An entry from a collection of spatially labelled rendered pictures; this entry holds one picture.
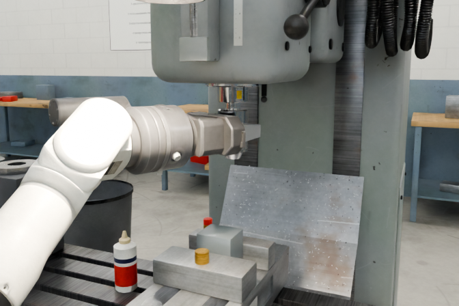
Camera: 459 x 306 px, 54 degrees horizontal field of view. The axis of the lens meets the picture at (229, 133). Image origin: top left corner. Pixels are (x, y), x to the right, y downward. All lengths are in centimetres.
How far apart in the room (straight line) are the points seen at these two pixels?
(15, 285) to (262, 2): 41
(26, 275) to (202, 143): 28
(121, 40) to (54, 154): 555
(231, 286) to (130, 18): 542
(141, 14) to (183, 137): 531
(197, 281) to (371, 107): 54
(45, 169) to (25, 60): 668
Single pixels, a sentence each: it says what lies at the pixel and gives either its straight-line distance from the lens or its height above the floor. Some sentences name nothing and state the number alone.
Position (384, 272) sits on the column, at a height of 88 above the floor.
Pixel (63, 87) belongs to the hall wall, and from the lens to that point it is 665.
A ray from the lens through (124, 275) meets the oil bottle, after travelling 85.
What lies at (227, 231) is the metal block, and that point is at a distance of 75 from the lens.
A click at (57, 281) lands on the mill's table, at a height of 93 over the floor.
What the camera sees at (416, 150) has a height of 63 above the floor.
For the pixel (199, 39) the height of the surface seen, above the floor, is 137.
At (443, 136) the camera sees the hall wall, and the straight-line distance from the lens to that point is 488.
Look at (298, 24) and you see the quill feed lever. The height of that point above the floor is 138.
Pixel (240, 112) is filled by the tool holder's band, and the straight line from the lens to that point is 67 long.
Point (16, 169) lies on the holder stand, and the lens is 99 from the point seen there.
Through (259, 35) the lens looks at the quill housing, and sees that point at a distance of 58.
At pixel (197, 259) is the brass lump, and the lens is 69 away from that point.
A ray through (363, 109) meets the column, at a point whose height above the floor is 124.
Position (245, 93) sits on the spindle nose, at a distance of 67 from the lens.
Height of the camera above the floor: 133
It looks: 9 degrees down
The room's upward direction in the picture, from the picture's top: straight up
